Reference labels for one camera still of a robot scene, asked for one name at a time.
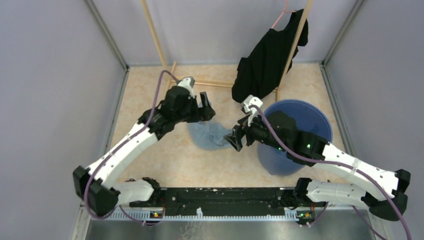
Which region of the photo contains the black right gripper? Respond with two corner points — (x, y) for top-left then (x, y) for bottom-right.
(223, 109), (288, 153)

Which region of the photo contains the light blue plastic trash bag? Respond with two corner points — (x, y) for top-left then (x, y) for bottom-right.
(187, 115), (232, 151)

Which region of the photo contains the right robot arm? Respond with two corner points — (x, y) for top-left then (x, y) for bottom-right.
(224, 111), (411, 222)

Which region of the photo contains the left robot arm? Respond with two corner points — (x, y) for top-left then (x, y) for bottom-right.
(72, 86), (216, 219)

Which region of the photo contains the blue plastic trash bin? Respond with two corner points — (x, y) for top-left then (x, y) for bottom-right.
(257, 99), (333, 176)

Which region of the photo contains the wooden clothes rack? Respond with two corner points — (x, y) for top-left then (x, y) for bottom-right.
(141, 0), (312, 92)

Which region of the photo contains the black t-shirt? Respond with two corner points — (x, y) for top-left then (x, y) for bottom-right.
(231, 9), (304, 103)

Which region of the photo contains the pink clothes hanger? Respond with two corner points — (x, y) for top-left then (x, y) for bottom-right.
(270, 0), (296, 29)

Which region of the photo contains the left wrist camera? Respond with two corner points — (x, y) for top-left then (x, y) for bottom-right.
(177, 76), (195, 98)

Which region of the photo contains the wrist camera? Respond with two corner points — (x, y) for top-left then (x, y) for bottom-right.
(177, 76), (195, 98)
(241, 94), (263, 127)

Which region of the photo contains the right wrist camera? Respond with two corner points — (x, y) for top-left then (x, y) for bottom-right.
(241, 94), (263, 127)

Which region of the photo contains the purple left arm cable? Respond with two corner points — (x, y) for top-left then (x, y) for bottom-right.
(82, 70), (181, 227)

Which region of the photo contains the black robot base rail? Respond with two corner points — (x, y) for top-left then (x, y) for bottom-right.
(129, 187), (325, 217)

